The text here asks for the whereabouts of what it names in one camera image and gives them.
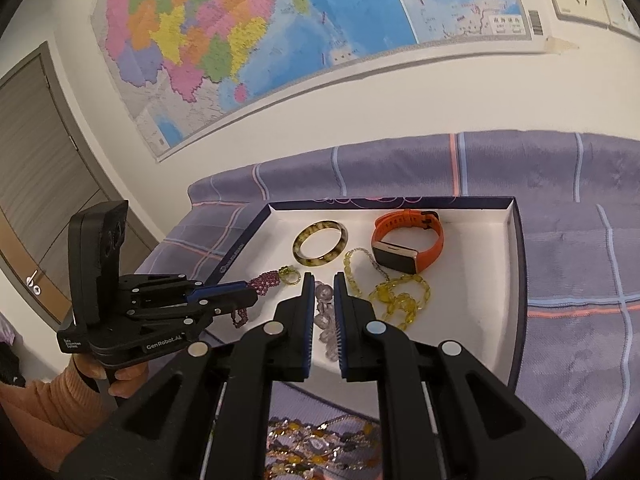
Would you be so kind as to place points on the orange smartwatch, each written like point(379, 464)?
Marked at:
point(395, 256)

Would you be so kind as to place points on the colourful wall map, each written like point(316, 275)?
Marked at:
point(300, 10)

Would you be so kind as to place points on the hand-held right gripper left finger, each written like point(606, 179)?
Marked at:
point(307, 330)

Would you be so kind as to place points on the dark purple box tray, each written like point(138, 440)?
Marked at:
point(475, 285)

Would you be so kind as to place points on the tortoiseshell bangle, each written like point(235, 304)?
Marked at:
point(327, 259)

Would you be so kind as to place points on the purple plaid blanket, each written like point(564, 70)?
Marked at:
point(575, 360)

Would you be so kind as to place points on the grey wooden door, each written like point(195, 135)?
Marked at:
point(40, 160)

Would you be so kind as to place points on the person's left hand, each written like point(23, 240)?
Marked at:
point(130, 377)

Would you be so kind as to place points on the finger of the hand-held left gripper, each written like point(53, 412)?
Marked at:
point(220, 289)
point(235, 302)

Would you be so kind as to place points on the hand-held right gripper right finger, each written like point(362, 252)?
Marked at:
point(341, 330)

